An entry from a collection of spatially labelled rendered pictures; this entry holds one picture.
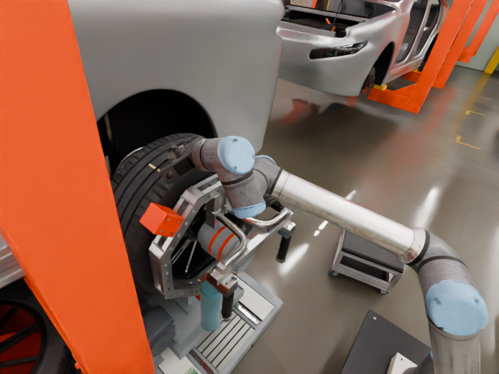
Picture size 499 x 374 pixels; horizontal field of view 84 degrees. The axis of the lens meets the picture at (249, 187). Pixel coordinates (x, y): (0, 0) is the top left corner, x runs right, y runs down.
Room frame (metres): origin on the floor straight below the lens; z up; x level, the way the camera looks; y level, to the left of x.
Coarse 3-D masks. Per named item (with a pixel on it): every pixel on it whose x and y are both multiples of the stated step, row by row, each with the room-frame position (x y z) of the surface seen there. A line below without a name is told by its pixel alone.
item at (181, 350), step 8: (240, 288) 1.02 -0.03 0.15; (240, 296) 0.98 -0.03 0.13; (200, 328) 0.74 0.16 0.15; (192, 336) 0.70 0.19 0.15; (200, 336) 0.71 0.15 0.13; (176, 344) 0.64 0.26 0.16; (184, 344) 0.65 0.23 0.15; (192, 344) 0.66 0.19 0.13; (176, 352) 0.61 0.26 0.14; (184, 352) 0.62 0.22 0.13
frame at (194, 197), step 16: (192, 192) 0.69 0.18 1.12; (208, 192) 0.71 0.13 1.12; (176, 208) 0.66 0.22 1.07; (192, 208) 0.65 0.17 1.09; (160, 240) 0.59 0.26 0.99; (176, 240) 0.59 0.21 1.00; (160, 256) 0.55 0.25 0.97; (160, 272) 0.54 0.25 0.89; (160, 288) 0.56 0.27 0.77; (176, 288) 0.59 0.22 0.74; (192, 288) 0.65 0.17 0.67
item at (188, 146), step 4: (188, 140) 0.77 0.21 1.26; (192, 140) 0.75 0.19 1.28; (196, 140) 0.74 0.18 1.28; (184, 144) 0.75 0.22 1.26; (188, 144) 0.73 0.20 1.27; (192, 144) 0.73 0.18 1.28; (180, 148) 0.71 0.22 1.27; (184, 148) 0.71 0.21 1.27; (188, 148) 0.71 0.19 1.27; (192, 148) 0.72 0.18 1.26; (176, 152) 0.71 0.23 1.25; (180, 152) 0.70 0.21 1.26; (184, 152) 0.70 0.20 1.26; (188, 152) 0.70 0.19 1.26; (176, 156) 0.72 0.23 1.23; (180, 156) 0.70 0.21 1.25; (192, 160) 0.66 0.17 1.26
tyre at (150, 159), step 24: (168, 144) 0.88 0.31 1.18; (120, 168) 0.78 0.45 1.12; (144, 168) 0.77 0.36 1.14; (120, 192) 0.70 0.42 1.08; (144, 192) 0.68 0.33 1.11; (168, 192) 0.68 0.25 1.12; (120, 216) 0.64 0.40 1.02; (144, 240) 0.59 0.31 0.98; (144, 264) 0.58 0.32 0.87; (144, 288) 0.57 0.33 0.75
